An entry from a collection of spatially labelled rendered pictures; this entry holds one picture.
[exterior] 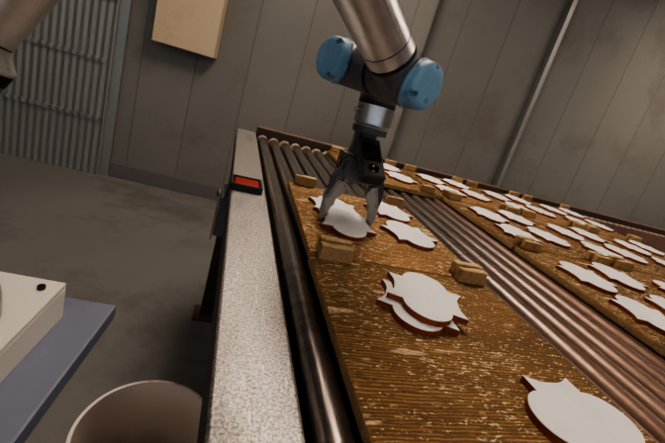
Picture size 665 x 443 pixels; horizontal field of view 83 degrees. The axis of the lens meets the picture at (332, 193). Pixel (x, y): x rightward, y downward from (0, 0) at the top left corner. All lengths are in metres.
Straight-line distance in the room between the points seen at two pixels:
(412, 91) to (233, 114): 2.81
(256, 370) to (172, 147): 3.11
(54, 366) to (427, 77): 0.55
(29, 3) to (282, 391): 0.44
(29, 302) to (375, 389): 0.36
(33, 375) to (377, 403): 0.33
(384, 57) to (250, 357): 0.41
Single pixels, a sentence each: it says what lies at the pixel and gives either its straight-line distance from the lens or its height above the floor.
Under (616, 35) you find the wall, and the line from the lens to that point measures 4.34.
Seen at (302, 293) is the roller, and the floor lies 0.92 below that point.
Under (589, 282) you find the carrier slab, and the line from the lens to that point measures 1.10.
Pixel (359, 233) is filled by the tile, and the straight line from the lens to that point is 0.76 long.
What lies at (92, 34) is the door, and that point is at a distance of 3.53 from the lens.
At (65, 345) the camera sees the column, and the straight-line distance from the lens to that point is 0.51.
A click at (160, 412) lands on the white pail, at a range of 1.24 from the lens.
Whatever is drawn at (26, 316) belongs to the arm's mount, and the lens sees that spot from 0.48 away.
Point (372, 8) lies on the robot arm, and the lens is 0.51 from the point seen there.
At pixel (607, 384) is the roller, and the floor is 0.92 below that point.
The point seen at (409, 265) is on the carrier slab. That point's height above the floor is 0.94.
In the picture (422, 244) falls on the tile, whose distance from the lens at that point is 0.83.
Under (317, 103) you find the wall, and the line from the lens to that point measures 3.28.
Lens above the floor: 1.20
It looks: 15 degrees down
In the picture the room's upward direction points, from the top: 17 degrees clockwise
